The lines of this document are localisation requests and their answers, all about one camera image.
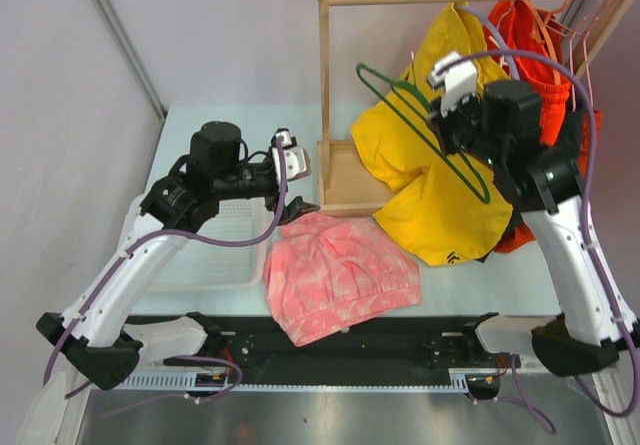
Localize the white slotted cable duct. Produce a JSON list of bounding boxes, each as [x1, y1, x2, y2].
[[114, 367, 469, 394]]

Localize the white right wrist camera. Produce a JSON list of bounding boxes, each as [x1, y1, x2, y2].
[[426, 52, 478, 117]]

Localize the pink patterned shorts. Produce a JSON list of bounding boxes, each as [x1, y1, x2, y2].
[[263, 212, 422, 347]]

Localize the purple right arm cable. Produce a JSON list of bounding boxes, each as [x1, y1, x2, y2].
[[449, 48, 640, 419]]

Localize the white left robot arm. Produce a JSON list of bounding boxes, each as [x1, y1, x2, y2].
[[36, 121, 311, 391]]

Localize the yellow shorts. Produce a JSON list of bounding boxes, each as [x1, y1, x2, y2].
[[349, 0, 516, 268]]

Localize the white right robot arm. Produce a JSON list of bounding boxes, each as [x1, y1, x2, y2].
[[430, 80, 639, 377]]

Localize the pink wire hanger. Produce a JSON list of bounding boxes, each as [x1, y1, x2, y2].
[[550, 0, 612, 104]]

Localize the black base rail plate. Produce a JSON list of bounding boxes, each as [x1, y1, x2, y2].
[[163, 314, 521, 387]]

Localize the white plastic basket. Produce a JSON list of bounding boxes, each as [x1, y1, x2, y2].
[[148, 199, 271, 293]]

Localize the orange plastic hanger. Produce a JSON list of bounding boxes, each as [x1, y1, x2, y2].
[[523, 0, 570, 62]]

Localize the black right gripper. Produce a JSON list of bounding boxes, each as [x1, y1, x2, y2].
[[428, 87, 505, 171]]

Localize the lavender plastic hanger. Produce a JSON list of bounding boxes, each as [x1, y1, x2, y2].
[[454, 4, 520, 80]]

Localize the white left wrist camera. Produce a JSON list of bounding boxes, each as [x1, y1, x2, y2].
[[271, 128, 311, 183]]

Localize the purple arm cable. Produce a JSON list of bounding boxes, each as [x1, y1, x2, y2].
[[449, 48, 640, 419], [41, 134, 291, 401]]

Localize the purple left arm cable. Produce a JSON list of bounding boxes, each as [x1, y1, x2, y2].
[[41, 134, 291, 401]]

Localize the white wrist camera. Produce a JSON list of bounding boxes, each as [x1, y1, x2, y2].
[[426, 52, 478, 117], [271, 128, 311, 183]]

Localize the green wire hanger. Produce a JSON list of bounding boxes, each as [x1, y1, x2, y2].
[[355, 63, 491, 205]]

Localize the black and orange shorts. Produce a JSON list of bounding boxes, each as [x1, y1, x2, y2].
[[493, 109, 590, 254]]

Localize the wooden clothes rack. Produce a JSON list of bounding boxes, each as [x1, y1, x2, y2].
[[318, 0, 635, 217]]

